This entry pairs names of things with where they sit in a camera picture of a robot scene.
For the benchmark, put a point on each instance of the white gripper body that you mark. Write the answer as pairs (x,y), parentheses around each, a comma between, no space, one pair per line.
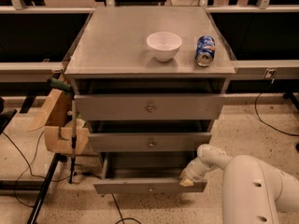
(193,172)

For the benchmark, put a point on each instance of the grey bottom drawer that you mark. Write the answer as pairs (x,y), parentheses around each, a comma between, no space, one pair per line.
(145,172)

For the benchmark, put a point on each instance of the grey drawer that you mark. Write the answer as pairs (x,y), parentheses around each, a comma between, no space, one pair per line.
(149,106)
(145,172)
(147,142)

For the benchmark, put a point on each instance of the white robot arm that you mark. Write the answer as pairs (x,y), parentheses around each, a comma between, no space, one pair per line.
(253,191)

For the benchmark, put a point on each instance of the grey middle drawer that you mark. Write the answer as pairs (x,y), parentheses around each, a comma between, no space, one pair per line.
(147,142)

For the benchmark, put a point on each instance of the grey three-drawer cabinet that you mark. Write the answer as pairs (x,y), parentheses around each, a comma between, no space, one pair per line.
(112,57)

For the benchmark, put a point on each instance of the grey top drawer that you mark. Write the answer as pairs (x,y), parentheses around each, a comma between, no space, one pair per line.
(149,106)

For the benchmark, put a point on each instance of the open cardboard box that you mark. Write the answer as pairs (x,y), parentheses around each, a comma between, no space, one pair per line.
(55,117)

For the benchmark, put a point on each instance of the blue soda can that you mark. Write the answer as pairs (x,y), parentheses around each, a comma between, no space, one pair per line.
(205,50)

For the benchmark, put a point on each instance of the white bowl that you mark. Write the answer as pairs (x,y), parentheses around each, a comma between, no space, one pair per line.
(164,45)

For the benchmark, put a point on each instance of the black metal stand leg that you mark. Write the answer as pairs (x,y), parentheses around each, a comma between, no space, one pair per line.
(44,190)

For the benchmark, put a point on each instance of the green-handled metal pole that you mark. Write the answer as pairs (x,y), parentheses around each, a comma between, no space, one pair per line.
(73,131)

